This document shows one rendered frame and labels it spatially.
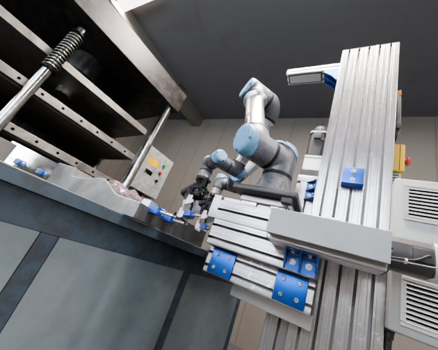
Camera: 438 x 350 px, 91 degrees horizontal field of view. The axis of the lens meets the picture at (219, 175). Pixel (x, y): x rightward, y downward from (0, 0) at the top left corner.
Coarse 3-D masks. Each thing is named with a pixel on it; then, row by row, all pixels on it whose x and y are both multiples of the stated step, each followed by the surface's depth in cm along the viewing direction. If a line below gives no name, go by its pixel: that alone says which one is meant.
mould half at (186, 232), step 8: (176, 216) 101; (176, 224) 101; (184, 224) 106; (176, 232) 102; (184, 232) 106; (192, 232) 110; (200, 232) 115; (184, 240) 106; (192, 240) 111; (200, 240) 116
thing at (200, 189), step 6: (198, 180) 118; (204, 180) 115; (192, 186) 114; (198, 186) 111; (204, 186) 112; (192, 192) 112; (198, 192) 108; (204, 192) 112; (192, 198) 115; (198, 198) 114; (204, 198) 112
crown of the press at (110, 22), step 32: (0, 0) 144; (32, 0) 134; (64, 0) 126; (96, 0) 133; (64, 32) 150; (96, 32) 140; (128, 32) 150; (96, 64) 164; (128, 64) 156; (160, 64) 172; (64, 96) 157; (128, 96) 194; (160, 96) 177
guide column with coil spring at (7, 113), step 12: (84, 36) 135; (60, 48) 125; (48, 60) 121; (60, 60) 125; (36, 72) 118; (48, 72) 121; (36, 84) 117; (24, 96) 113; (12, 108) 110; (0, 120) 107; (0, 132) 108
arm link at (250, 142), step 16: (256, 80) 105; (240, 96) 109; (256, 96) 100; (272, 96) 108; (256, 112) 90; (240, 128) 82; (256, 128) 77; (240, 144) 78; (256, 144) 76; (272, 144) 78; (256, 160) 80
